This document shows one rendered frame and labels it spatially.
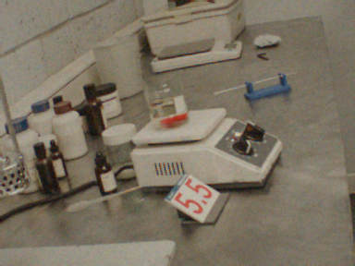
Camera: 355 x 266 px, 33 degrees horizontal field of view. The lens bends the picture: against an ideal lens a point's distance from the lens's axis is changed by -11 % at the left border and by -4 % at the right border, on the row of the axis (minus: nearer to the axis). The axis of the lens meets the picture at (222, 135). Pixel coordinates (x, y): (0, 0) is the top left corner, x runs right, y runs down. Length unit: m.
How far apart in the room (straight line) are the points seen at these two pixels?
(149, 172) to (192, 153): 0.08
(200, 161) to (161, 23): 1.22
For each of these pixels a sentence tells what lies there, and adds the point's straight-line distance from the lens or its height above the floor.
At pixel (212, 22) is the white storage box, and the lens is 2.08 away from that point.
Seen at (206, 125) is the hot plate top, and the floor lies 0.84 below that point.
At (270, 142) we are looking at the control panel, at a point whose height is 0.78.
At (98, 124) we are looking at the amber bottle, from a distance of 1.37.
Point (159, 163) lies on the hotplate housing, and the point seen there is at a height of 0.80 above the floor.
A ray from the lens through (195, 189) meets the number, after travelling 0.91.
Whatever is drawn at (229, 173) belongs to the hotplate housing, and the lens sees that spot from 0.93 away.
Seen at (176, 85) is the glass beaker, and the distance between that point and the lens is 0.96.
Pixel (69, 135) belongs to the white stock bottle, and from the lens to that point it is 1.24.
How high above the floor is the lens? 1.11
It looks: 18 degrees down
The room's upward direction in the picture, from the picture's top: 11 degrees counter-clockwise
